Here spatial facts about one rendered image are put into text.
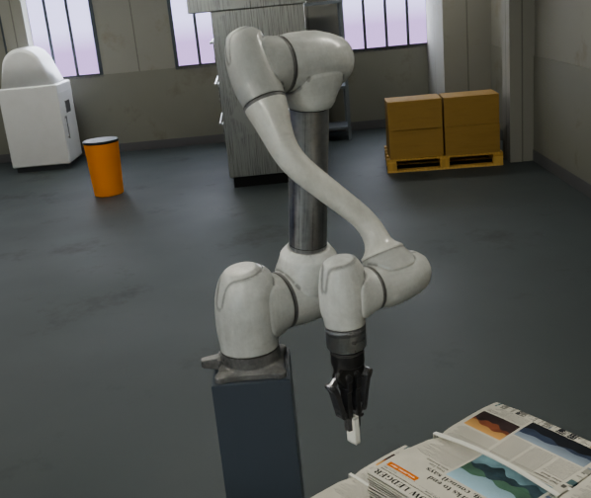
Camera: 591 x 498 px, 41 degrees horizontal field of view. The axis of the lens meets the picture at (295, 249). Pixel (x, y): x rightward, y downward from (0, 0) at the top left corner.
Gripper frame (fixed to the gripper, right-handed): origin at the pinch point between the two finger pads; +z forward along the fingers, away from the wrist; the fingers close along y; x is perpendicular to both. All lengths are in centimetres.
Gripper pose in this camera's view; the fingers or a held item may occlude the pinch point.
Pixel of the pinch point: (353, 428)
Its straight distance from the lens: 187.4
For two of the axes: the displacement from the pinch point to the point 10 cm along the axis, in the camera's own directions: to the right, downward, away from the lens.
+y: 7.7, -2.6, 5.8
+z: 0.9, 9.5, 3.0
